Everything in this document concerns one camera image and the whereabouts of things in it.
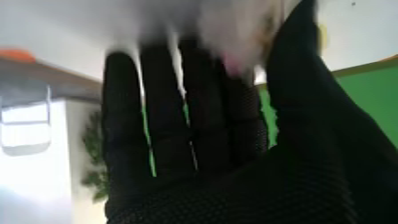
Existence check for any pale pink flower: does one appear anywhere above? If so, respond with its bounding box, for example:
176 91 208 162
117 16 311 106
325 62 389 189
193 0 289 78

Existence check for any green plant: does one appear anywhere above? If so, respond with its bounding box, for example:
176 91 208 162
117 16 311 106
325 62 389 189
80 111 112 203

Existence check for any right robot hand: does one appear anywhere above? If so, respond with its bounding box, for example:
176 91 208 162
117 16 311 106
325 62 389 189
99 0 398 224

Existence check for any yellow flower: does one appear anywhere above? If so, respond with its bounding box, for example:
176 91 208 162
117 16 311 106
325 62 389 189
316 20 330 54

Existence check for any white sheet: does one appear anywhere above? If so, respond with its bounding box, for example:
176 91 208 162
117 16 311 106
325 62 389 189
0 0 398 85

